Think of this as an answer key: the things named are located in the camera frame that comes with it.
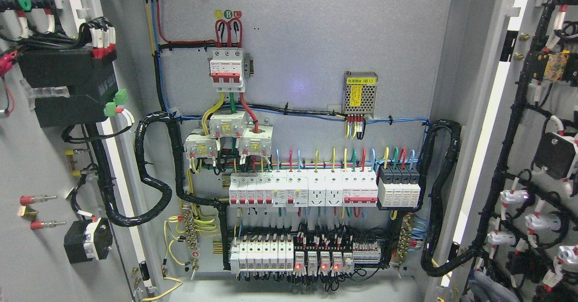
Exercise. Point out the white current transformers group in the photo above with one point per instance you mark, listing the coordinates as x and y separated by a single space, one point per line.
225 125

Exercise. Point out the white socket and breaker row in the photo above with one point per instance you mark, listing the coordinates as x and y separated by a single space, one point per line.
304 188

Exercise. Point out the perforated metal power supply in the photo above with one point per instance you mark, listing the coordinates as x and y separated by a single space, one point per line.
360 89

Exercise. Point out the red white main breaker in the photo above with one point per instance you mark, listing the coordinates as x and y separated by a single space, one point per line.
230 67

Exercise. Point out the black surge protector block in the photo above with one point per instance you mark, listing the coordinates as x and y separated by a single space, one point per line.
398 189

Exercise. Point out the lower relay terminal row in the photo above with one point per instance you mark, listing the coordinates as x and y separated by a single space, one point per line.
306 254

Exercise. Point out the brass ground terminal bar left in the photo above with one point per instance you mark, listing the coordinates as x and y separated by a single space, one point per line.
190 216

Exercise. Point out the brass terminal bar right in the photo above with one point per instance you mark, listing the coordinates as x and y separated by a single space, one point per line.
404 238

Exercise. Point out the black digital power meter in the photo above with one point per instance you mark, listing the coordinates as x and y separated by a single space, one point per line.
69 87

